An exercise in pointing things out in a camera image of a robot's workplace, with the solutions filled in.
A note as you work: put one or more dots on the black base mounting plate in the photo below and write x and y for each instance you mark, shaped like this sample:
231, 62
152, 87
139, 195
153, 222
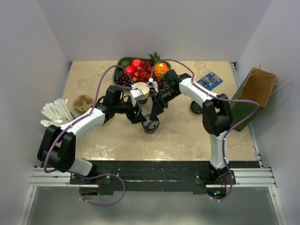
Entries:
159, 176

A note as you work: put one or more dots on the red lychee bunch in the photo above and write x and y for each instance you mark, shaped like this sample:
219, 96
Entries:
142, 74

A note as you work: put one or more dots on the dark purple grape bunch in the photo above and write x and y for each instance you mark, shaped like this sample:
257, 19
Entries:
123, 80

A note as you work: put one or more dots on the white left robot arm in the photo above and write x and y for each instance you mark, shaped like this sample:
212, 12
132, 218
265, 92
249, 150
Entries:
58, 145

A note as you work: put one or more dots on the black paper coffee cup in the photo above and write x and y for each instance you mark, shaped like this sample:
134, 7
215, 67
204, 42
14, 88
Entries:
150, 130

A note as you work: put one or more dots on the dark grey fruit tray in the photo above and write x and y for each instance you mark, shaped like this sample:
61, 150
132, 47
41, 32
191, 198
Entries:
119, 70

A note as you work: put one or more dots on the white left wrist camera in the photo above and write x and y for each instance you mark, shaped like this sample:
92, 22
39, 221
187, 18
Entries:
136, 95

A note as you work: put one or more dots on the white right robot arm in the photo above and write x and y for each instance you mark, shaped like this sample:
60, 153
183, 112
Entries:
216, 115

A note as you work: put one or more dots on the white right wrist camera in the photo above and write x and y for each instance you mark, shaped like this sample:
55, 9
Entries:
153, 84

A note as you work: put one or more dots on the white wrapped straws bundle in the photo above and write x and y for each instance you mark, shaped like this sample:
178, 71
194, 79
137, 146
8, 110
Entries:
57, 113

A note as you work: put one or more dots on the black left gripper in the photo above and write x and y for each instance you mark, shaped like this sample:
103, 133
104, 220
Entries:
136, 117

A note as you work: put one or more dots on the green lime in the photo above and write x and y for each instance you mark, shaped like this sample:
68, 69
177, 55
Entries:
125, 63

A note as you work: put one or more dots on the brown and green paper bag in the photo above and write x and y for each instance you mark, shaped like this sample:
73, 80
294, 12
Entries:
252, 96

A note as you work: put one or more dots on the stack of pulp carriers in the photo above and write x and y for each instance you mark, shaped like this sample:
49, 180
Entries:
83, 103

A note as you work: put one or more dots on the red apple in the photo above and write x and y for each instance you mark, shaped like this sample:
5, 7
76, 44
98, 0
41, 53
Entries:
131, 70
138, 63

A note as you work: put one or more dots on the orange pineapple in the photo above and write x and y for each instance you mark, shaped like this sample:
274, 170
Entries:
161, 68

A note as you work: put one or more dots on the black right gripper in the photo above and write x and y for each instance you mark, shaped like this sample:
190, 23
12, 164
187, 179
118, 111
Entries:
157, 99

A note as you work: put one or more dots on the stack of black lids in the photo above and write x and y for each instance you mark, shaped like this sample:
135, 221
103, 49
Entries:
196, 108

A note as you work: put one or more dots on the stack of paper cups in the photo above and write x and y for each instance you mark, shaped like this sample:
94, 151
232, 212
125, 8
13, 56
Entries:
145, 90

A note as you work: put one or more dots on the blue card packet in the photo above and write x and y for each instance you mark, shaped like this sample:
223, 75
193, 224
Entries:
210, 81

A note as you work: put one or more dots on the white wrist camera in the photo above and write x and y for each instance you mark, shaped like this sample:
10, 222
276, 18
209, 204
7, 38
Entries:
153, 84
136, 95

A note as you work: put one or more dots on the black plastic cup lid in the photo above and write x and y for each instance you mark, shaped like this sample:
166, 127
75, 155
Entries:
150, 124

